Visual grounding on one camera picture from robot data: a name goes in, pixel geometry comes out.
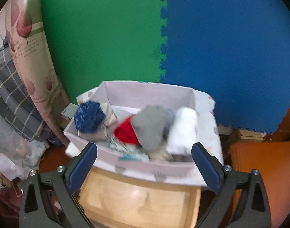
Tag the blue foam mat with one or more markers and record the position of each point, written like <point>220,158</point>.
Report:
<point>238,51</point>

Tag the pink floral pillow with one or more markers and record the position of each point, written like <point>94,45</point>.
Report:
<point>33,62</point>

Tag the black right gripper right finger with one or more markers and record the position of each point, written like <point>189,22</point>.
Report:
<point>252,209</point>

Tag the pale blue underwear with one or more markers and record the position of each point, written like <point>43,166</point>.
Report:
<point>129,152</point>

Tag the light blue fuzzy underwear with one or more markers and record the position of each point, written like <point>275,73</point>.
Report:
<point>171,114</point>

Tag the plaid grey blanket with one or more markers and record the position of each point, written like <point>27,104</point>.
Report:
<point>16,105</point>

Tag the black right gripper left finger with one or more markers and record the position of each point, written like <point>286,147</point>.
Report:
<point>48,199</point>

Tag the beige lace underwear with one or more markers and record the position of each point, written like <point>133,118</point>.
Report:
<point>102,133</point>

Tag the red underwear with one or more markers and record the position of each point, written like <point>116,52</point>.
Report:
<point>124,132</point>

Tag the light floral bedsheet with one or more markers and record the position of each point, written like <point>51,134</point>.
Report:
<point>17,155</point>

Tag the green foam mat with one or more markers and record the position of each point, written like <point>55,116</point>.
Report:
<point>91,41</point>

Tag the wooden drawer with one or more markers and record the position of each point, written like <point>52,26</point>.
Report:
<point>114,200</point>

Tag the white storage box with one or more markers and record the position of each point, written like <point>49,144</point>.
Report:
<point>192,178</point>

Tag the grey knit underwear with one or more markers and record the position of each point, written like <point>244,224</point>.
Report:
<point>151,127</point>

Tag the navy floral underwear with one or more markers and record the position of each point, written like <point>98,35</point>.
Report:
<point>88,117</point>

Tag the white underwear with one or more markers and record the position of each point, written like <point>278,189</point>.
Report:
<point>183,133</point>

